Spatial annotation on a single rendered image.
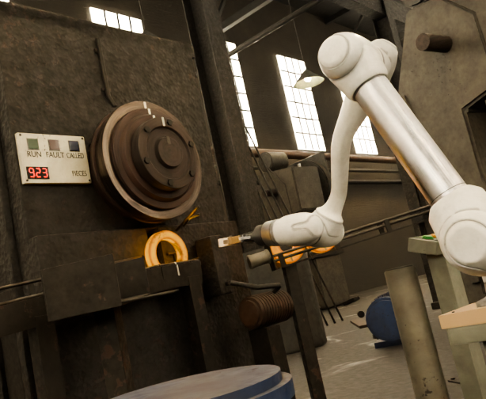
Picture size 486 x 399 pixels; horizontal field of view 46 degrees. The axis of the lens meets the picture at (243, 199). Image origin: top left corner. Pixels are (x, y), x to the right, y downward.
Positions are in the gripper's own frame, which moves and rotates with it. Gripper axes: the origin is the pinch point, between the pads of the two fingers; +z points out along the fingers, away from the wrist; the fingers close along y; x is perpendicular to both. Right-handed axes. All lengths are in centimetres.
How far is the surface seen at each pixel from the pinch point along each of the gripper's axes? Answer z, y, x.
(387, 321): 47, 187, -61
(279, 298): -0.4, 24.7, -24.3
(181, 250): 19.6, -4.8, -0.5
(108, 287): -19, -66, -9
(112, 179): 19.7, -32.2, 27.4
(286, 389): -96, -91, -25
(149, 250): 20.3, -19.8, 1.0
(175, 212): 18.5, -6.3, 14.2
